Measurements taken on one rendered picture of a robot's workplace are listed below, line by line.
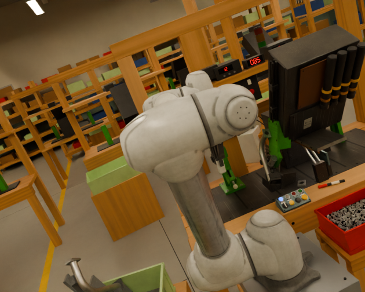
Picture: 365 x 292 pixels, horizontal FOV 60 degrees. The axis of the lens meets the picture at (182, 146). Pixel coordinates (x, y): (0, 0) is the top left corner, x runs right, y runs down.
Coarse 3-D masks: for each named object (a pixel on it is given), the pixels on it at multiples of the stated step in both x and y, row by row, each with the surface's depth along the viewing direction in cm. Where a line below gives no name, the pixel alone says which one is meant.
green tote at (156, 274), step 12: (156, 264) 144; (120, 276) 146; (132, 276) 145; (144, 276) 145; (156, 276) 145; (168, 276) 145; (132, 288) 147; (144, 288) 147; (156, 288) 147; (168, 288) 138
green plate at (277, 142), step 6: (270, 120) 175; (270, 126) 176; (276, 126) 168; (276, 132) 169; (270, 138) 178; (276, 138) 170; (282, 138) 170; (288, 138) 171; (270, 144) 179; (276, 144) 171; (282, 144) 171; (288, 144) 172; (270, 150) 180; (276, 150) 172
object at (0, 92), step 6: (240, 12) 1178; (246, 12) 1184; (108, 48) 1076; (138, 54) 1107; (0, 90) 1012; (6, 90) 1017; (0, 96) 1015; (6, 96) 1020; (12, 102) 1028; (6, 108) 1027; (12, 108) 1032
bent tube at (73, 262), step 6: (72, 258) 127; (78, 258) 130; (66, 264) 127; (72, 264) 127; (72, 270) 127; (78, 270) 127; (78, 276) 125; (78, 282) 124; (84, 282) 125; (84, 288) 124; (90, 288) 125; (102, 288) 131; (108, 288) 134; (114, 288) 138
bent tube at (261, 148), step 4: (264, 132) 178; (268, 132) 177; (264, 136) 175; (268, 136) 175; (260, 140) 183; (264, 140) 181; (260, 144) 184; (264, 144) 185; (260, 148) 185; (260, 152) 185; (264, 152) 185; (260, 156) 186; (264, 156) 184; (264, 160) 182; (264, 164) 181; (264, 168) 181; (268, 168) 179; (268, 172) 178; (268, 176) 177; (268, 180) 176
